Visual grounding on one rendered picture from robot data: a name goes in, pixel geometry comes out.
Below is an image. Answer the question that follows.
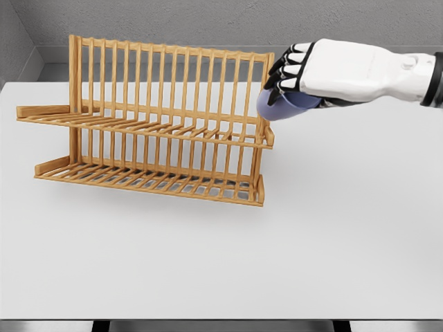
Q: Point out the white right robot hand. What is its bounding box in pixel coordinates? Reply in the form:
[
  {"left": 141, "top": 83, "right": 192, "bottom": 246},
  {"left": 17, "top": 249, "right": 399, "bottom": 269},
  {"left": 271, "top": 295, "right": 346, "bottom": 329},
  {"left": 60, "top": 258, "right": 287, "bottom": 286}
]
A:
[{"left": 264, "top": 38, "right": 392, "bottom": 109}]

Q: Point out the blue-purple cup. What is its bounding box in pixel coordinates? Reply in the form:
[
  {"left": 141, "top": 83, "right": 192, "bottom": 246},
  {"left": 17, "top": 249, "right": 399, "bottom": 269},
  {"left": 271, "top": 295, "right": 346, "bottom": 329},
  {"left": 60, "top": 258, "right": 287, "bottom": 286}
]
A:
[{"left": 256, "top": 88, "right": 322, "bottom": 122}]

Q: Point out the wooden two-tier dish rack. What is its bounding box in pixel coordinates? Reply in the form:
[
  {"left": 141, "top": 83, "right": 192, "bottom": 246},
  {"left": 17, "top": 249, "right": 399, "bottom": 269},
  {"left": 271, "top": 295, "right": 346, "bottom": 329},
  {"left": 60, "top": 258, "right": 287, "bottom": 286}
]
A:
[{"left": 16, "top": 34, "right": 275, "bottom": 208}]

